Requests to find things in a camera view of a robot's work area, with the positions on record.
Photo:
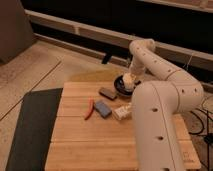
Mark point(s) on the white shelf rail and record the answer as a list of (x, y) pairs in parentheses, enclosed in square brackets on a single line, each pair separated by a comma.
[(171, 52)]

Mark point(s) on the dark brown rectangular block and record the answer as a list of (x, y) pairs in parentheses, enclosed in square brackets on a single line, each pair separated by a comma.
[(107, 93)]

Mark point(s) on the blue rectangular sponge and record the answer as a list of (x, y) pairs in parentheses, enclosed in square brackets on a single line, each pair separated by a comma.
[(102, 109)]

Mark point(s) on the white plastic bottle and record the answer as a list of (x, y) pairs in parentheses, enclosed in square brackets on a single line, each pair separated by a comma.
[(122, 112)]

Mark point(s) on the dark blue ceramic bowl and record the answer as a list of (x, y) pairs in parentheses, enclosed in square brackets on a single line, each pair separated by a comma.
[(120, 88)]

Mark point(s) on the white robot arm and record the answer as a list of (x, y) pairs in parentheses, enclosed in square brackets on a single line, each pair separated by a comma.
[(154, 103)]

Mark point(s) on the brown cabinet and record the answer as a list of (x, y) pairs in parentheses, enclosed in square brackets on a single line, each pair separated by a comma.
[(16, 34)]

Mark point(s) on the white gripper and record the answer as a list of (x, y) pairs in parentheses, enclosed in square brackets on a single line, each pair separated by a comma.
[(136, 71)]

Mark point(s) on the black floor mat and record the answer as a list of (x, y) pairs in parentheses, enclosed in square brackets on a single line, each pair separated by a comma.
[(33, 131)]

